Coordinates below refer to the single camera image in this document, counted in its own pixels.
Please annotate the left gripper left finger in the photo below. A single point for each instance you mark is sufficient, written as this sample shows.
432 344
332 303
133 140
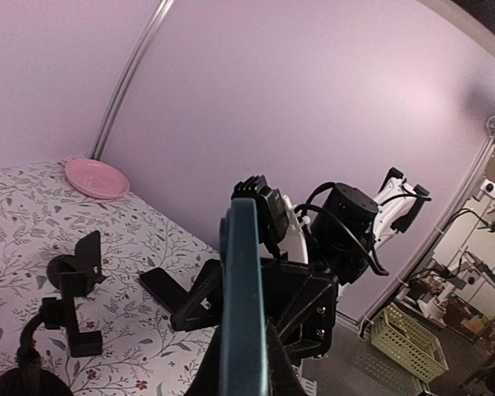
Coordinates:
206 380

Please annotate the floral table mat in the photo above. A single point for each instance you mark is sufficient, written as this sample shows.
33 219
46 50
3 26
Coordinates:
41 217

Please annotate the black phone stand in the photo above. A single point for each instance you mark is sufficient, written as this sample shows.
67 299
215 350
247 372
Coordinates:
29 377

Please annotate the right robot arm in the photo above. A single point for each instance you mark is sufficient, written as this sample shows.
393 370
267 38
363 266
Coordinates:
343 234

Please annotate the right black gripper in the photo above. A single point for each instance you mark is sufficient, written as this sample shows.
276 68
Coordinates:
300 302

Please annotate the beige plastic basket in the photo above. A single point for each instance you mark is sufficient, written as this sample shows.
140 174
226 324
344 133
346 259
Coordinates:
408 343

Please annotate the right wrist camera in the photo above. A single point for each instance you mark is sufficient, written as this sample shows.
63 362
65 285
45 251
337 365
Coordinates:
272 219

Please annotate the small black charging stand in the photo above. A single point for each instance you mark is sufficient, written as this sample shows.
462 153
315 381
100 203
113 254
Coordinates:
86 259

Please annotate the pink plate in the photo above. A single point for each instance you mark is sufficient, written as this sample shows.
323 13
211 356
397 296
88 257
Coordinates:
96 179

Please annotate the right aluminium frame post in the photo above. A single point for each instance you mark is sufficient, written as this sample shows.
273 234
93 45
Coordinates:
146 38

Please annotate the black phone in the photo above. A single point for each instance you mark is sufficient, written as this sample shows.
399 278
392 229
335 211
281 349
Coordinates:
164 289
243 358

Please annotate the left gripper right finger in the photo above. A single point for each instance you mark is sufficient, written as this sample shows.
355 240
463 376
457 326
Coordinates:
281 376

